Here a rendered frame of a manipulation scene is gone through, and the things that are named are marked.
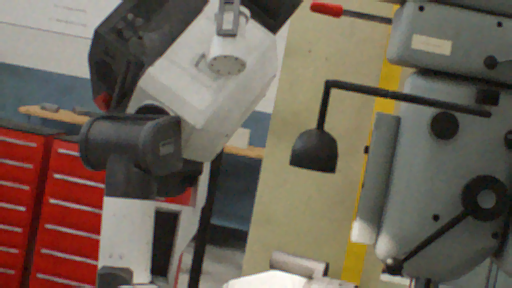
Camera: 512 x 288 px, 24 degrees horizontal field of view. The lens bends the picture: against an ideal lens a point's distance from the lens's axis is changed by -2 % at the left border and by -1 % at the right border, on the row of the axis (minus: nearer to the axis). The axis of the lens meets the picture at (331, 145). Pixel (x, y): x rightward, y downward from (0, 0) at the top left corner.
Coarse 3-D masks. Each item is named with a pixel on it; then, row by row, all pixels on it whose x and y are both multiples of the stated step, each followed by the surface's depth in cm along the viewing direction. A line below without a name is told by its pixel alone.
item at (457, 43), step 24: (408, 0) 178; (408, 24) 177; (432, 24) 177; (456, 24) 177; (480, 24) 177; (504, 24) 177; (408, 48) 177; (432, 48) 177; (456, 48) 177; (480, 48) 177; (504, 48) 177; (456, 72) 178; (480, 72) 178; (504, 72) 178
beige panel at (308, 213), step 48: (336, 0) 359; (288, 48) 360; (336, 48) 360; (384, 48) 361; (288, 96) 361; (336, 96) 361; (288, 144) 362; (288, 192) 363; (336, 192) 363; (288, 240) 363; (336, 240) 364
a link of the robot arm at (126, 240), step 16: (112, 208) 200; (128, 208) 200; (144, 208) 201; (112, 224) 200; (128, 224) 200; (144, 224) 201; (112, 240) 200; (128, 240) 200; (144, 240) 201; (112, 256) 200; (128, 256) 199; (144, 256) 201; (112, 272) 198; (128, 272) 199; (144, 272) 202
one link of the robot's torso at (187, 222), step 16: (208, 176) 247; (192, 192) 250; (160, 208) 243; (176, 208) 242; (192, 208) 243; (160, 224) 245; (176, 224) 246; (192, 224) 243; (160, 240) 246; (176, 240) 243; (160, 256) 247; (176, 256) 242; (160, 272) 247
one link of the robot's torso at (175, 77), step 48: (144, 0) 214; (192, 0) 217; (96, 48) 213; (144, 48) 209; (192, 48) 212; (96, 96) 226; (144, 96) 209; (192, 96) 208; (240, 96) 213; (192, 144) 212
